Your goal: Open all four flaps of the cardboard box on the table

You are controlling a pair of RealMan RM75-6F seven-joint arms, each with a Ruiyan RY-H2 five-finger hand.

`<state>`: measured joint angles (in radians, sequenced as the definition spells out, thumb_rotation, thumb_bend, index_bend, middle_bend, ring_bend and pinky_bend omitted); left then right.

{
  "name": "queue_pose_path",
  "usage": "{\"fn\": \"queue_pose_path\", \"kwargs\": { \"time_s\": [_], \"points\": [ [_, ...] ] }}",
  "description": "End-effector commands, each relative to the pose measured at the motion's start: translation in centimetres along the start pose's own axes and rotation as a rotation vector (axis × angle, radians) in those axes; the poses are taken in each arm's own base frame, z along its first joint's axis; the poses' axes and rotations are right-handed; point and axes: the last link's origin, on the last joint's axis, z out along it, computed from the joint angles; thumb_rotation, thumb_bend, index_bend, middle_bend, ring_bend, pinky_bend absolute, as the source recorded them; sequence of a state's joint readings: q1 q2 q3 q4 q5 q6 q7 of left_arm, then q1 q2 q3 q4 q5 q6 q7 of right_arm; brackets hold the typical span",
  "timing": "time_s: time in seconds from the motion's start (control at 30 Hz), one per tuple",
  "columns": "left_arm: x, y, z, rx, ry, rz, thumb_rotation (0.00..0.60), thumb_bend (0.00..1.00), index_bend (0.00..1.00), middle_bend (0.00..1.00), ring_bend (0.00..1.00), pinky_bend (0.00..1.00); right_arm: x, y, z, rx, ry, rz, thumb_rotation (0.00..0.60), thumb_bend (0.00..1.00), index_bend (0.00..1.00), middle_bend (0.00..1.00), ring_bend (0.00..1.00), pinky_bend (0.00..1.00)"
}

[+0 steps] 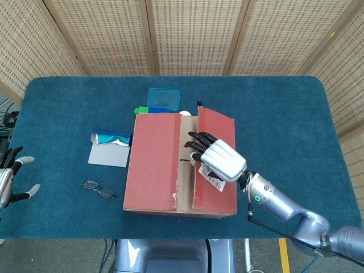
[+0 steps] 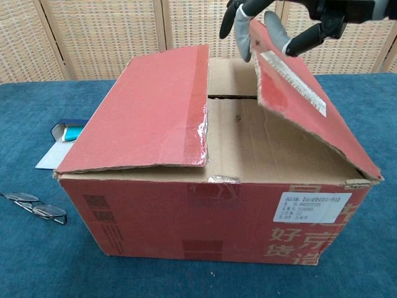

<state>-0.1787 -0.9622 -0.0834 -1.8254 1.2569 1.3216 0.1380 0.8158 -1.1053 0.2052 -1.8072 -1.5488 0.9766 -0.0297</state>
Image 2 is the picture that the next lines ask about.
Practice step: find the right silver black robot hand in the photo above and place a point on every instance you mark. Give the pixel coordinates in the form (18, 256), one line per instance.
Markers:
(243, 34)

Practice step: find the red brown cardboard box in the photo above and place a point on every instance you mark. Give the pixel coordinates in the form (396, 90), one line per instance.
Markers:
(149, 223)

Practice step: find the small blue grey open box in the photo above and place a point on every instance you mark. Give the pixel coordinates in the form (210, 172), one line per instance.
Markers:
(51, 156)

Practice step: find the woven bamboo folding screen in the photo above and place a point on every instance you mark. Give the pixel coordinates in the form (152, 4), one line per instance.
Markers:
(108, 31)

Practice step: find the thin-framed eyeglasses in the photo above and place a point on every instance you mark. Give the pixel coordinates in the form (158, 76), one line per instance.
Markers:
(46, 211)

